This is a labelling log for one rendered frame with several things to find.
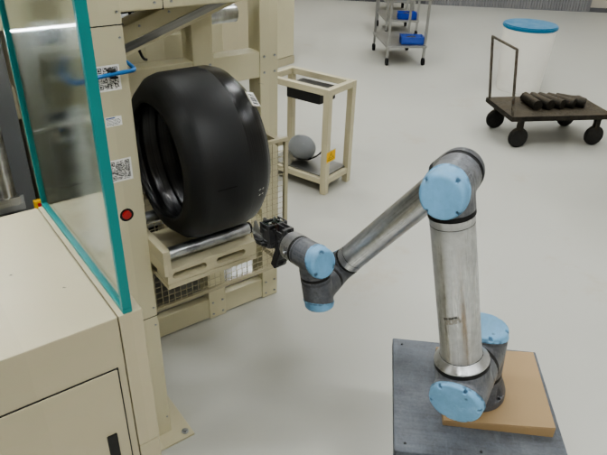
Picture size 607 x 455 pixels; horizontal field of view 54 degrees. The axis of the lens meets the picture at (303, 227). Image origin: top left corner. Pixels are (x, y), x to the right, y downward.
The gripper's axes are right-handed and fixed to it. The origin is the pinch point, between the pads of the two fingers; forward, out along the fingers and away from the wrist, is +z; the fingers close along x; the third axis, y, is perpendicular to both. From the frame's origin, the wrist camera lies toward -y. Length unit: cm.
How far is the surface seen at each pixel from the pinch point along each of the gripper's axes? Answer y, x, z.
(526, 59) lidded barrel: -31, -502, 245
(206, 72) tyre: 49, 0, 24
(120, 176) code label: 21.9, 34.3, 22.2
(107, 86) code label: 51, 35, 19
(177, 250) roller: -7.3, 20.8, 18.6
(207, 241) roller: -7.5, 9.4, 18.5
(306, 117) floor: -63, -253, 316
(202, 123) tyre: 37.3, 11.3, 7.1
